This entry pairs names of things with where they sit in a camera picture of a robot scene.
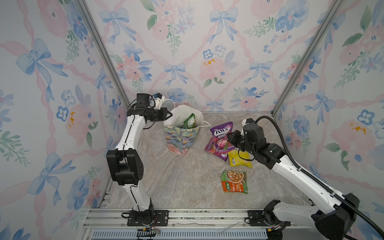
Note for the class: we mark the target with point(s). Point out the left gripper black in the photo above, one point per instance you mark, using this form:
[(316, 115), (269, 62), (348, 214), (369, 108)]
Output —
[(163, 111)]

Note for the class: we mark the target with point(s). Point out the yellow snack packet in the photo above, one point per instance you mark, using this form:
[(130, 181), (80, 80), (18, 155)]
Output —
[(237, 158)]

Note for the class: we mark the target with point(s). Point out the floral paper gift bag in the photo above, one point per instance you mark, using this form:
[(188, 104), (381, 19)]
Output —
[(180, 140)]

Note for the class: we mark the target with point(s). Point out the purple Fox's berries bag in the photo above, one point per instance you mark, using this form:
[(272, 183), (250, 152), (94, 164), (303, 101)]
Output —
[(220, 137), (221, 153)]

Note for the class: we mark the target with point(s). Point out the orange green cereal packet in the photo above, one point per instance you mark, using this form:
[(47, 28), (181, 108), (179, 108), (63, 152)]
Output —
[(234, 181)]

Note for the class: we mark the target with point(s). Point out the green snack packet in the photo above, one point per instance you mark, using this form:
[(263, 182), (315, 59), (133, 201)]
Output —
[(190, 122)]

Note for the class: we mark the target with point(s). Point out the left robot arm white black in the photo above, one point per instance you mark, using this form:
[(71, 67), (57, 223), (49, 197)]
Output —
[(127, 168)]

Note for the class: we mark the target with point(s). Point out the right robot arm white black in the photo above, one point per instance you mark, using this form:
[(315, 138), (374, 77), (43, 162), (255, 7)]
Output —
[(332, 213)]

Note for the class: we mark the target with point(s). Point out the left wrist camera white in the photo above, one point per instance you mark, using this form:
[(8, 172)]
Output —
[(158, 100)]

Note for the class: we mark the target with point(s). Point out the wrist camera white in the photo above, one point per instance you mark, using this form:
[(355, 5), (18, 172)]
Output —
[(158, 100), (247, 121)]

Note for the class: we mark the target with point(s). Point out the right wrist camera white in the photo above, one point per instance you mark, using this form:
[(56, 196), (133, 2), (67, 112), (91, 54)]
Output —
[(247, 121)]

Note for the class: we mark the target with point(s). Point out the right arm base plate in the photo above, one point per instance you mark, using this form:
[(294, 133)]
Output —
[(258, 218)]

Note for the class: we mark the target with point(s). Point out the aluminium rail frame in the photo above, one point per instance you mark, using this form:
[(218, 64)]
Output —
[(188, 224)]

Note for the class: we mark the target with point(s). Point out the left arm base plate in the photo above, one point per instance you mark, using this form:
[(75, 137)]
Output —
[(157, 218)]

